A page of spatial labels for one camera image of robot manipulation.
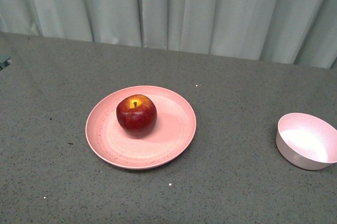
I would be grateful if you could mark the red apple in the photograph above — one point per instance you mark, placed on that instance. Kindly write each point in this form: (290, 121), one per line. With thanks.
(137, 115)

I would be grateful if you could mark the pink round plate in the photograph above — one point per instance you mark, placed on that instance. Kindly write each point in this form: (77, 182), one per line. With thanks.
(172, 134)

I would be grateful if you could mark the pale pink bowl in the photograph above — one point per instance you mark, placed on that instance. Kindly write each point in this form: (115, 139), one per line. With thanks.
(306, 141)

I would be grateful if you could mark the green sink drying rack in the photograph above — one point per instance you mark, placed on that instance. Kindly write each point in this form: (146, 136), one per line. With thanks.
(5, 61)

